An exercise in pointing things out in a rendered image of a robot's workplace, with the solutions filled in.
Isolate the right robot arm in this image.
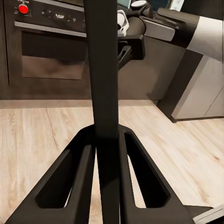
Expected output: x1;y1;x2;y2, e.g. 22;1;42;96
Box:
117;0;224;71

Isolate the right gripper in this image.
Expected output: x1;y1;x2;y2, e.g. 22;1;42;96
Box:
118;22;146;71

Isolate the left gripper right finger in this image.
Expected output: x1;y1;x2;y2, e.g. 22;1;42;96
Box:
118;125;195;224

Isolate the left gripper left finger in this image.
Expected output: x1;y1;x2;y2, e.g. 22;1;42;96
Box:
4;124;96;224

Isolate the poster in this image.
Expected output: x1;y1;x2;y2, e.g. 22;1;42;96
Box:
83;0;120;224

